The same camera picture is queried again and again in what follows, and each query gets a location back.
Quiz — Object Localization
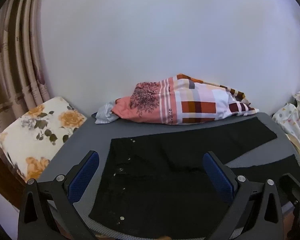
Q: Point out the grey mesh mat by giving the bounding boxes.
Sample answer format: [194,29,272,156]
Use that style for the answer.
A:
[36,112,300,240]

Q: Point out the white dotted cloth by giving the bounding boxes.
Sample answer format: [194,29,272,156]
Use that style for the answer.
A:
[272,103,300,155]

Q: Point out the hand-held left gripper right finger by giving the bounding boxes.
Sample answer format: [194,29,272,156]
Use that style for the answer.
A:
[202,151,283,240]

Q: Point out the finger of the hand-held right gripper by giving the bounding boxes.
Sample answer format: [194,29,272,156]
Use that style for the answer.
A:
[279,172,300,240]

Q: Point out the floral cushion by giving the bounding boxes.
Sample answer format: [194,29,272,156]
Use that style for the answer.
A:
[0,96,87,183]

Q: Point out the wooden bed frame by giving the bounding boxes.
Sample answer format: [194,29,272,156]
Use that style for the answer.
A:
[0,140,27,207]

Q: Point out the pink plaid printed quilt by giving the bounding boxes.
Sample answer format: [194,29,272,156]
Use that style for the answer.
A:
[111,74,260,125]

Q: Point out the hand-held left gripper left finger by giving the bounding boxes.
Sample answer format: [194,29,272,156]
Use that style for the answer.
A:
[18,150,100,240]

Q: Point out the black pants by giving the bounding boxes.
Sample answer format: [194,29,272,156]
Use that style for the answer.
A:
[89,117,300,240]

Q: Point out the beige patterned curtain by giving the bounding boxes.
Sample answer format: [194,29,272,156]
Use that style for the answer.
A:
[0,0,50,135]

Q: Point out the light blue striped cloth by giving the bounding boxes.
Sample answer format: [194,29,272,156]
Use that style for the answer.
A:
[94,101,120,125]

